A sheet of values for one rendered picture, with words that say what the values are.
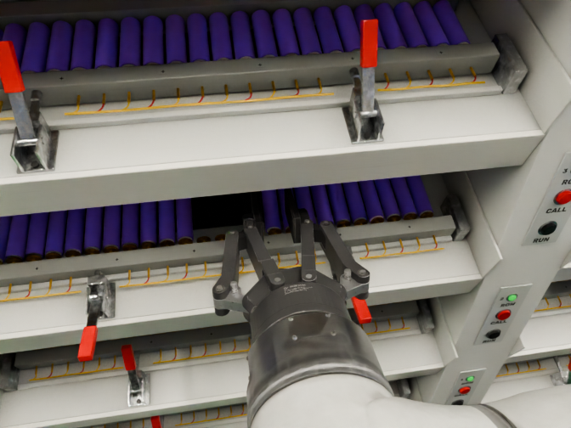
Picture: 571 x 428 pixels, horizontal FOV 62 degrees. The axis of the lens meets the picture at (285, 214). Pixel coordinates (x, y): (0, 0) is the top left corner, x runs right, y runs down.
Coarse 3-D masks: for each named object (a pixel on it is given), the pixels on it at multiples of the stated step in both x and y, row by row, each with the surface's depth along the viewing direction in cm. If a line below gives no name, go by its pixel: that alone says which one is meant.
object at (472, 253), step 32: (448, 192) 60; (352, 224) 57; (480, 224) 53; (64, 256) 53; (384, 256) 55; (416, 256) 55; (448, 256) 56; (480, 256) 54; (64, 288) 51; (128, 288) 52; (160, 288) 52; (192, 288) 52; (384, 288) 53; (416, 288) 54; (448, 288) 55; (0, 320) 49; (32, 320) 49; (64, 320) 50; (128, 320) 50; (160, 320) 50; (192, 320) 52; (224, 320) 53; (0, 352) 52
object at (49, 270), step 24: (264, 240) 53; (288, 240) 53; (360, 240) 54; (384, 240) 55; (24, 264) 50; (48, 264) 50; (72, 264) 50; (96, 264) 50; (120, 264) 51; (144, 264) 51; (168, 264) 52; (192, 264) 53; (48, 288) 50
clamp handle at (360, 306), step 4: (352, 300) 49; (356, 300) 48; (360, 300) 48; (364, 300) 48; (356, 304) 48; (360, 304) 48; (364, 304) 48; (356, 308) 47; (360, 308) 47; (364, 308) 47; (368, 308) 47; (356, 312) 47; (360, 312) 47; (364, 312) 47; (368, 312) 47; (360, 316) 47; (364, 316) 47; (368, 316) 47; (360, 320) 46; (364, 320) 46; (368, 320) 47
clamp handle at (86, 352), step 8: (96, 296) 48; (96, 304) 48; (96, 312) 48; (88, 320) 47; (96, 320) 47; (88, 328) 46; (96, 328) 46; (88, 336) 45; (96, 336) 46; (80, 344) 44; (88, 344) 44; (80, 352) 44; (88, 352) 44; (80, 360) 44; (88, 360) 44
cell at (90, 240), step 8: (88, 208) 55; (96, 208) 55; (88, 216) 54; (96, 216) 54; (88, 224) 53; (96, 224) 54; (88, 232) 53; (96, 232) 53; (88, 240) 52; (96, 240) 53; (88, 248) 52; (96, 248) 53
